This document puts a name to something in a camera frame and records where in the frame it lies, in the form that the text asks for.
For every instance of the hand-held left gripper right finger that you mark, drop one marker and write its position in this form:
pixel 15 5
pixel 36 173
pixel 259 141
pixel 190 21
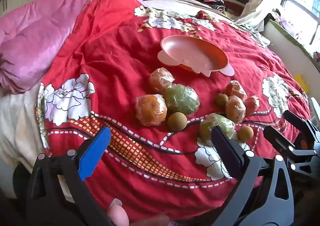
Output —
pixel 225 149

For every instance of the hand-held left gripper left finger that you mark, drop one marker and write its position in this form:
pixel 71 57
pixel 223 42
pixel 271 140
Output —
pixel 95 153

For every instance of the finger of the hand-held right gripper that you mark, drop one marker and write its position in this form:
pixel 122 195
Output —
pixel 277 137
pixel 295 119

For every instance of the brown longan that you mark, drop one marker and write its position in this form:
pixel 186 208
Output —
pixel 245 133
pixel 221 99
pixel 177 121

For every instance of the plastic-wrapped green citrus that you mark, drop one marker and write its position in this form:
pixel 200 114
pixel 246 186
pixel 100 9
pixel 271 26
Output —
pixel 225 122
pixel 181 99

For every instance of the small plastic-wrapped red-orange tangerine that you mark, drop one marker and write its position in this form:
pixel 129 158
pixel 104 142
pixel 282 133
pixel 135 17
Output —
pixel 251 104

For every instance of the plastic-wrapped orange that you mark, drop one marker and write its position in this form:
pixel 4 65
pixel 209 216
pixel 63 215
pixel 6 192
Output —
pixel 236 89
pixel 161 79
pixel 235 108
pixel 151 109

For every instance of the pink plastic bowl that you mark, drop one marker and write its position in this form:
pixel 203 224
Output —
pixel 190 53

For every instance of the person's left hand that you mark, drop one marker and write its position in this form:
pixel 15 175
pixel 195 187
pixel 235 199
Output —
pixel 117 213

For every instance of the white plastic object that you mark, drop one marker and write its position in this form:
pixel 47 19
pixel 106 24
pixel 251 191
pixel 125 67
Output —
pixel 314 108

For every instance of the yellow flat object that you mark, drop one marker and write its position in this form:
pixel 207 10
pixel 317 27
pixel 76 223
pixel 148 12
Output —
pixel 300 81

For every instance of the green-edged window ledge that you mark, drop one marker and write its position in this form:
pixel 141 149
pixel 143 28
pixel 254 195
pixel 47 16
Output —
pixel 282 38

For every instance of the cream fleece blanket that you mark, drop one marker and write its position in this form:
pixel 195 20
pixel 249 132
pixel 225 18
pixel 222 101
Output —
pixel 17 126

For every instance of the crumpled white grey cloth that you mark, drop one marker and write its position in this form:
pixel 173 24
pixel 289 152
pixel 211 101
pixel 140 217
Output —
pixel 255 33

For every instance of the light purple garment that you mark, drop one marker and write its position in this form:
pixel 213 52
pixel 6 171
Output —
pixel 285 19

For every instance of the red floral blanket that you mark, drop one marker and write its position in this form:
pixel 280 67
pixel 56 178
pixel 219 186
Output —
pixel 112 53

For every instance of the pink quilt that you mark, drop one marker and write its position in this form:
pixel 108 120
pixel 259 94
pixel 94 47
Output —
pixel 32 36

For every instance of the white bed sheet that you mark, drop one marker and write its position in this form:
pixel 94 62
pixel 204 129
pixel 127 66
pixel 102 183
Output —
pixel 170 3

